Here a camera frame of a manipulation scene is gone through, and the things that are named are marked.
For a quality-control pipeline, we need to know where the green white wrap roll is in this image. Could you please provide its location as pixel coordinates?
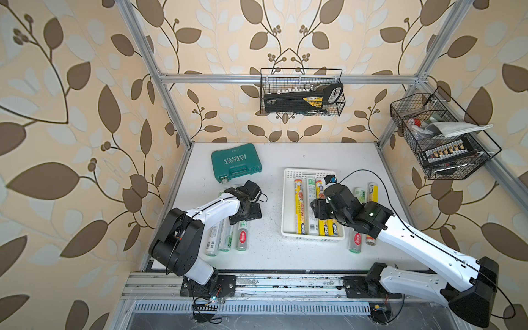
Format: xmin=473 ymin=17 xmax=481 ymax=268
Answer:
xmin=307 ymin=177 xmax=319 ymax=236

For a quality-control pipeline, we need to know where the yellow plastic wrap roll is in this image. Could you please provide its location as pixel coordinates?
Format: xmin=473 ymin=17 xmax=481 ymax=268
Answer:
xmin=294 ymin=178 xmax=307 ymax=235

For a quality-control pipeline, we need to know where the white plastic basket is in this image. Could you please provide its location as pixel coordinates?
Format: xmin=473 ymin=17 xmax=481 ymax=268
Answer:
xmin=280 ymin=168 xmax=346 ymax=242

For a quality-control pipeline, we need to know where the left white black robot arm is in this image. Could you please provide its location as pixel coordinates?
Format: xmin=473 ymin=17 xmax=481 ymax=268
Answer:
xmin=148 ymin=180 xmax=262 ymax=286

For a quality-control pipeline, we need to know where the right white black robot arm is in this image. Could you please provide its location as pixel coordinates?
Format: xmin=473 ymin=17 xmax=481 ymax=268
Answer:
xmin=311 ymin=184 xmax=499 ymax=328

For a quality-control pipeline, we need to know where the green label wrap roll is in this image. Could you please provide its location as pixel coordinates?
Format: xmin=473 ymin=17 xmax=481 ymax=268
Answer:
xmin=236 ymin=221 xmax=249 ymax=251

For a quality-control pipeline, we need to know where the clear wrap roll thin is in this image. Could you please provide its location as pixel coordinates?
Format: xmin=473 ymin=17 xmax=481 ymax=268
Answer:
xmin=219 ymin=218 xmax=233 ymax=252

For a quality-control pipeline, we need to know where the green wrap roll right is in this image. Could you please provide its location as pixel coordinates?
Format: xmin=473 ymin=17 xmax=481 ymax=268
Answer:
xmin=349 ymin=187 xmax=367 ymax=254

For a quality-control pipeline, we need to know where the clear plastic wrap roll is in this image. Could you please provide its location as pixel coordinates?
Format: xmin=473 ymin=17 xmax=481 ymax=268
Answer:
xmin=205 ymin=224 xmax=221 ymax=257

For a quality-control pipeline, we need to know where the green plastic tool case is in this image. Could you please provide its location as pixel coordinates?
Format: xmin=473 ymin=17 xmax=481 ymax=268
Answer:
xmin=211 ymin=143 xmax=262 ymax=183

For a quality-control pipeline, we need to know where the black yellow hand saw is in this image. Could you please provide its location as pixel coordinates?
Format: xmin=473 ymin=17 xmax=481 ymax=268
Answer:
xmin=261 ymin=82 xmax=346 ymax=116

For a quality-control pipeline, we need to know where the white paper sheet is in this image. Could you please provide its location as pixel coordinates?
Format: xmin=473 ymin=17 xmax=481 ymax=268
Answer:
xmin=425 ymin=122 xmax=493 ymax=138

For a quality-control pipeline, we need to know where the black bit set holder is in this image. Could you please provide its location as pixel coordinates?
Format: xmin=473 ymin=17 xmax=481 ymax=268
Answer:
xmin=418 ymin=137 xmax=477 ymax=167

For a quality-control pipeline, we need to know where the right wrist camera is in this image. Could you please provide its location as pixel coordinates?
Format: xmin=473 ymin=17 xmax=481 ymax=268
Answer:
xmin=324 ymin=175 xmax=338 ymax=186

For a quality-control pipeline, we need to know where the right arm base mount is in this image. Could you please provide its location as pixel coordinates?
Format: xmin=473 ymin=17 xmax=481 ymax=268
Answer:
xmin=343 ymin=276 xmax=388 ymax=299

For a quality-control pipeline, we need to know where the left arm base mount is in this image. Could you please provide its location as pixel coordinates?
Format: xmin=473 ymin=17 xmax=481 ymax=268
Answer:
xmin=180 ymin=274 xmax=237 ymax=298

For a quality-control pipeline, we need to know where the back black wire basket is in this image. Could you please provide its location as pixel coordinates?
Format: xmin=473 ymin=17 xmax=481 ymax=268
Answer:
xmin=259 ymin=67 xmax=346 ymax=116

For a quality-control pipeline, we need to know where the black wire basket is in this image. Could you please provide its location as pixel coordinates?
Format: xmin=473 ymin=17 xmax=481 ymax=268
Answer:
xmin=390 ymin=87 xmax=502 ymax=181
xmin=259 ymin=67 xmax=346 ymax=116

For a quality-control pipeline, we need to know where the right black wire basket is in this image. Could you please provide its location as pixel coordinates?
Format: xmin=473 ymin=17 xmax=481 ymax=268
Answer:
xmin=390 ymin=87 xmax=502 ymax=181

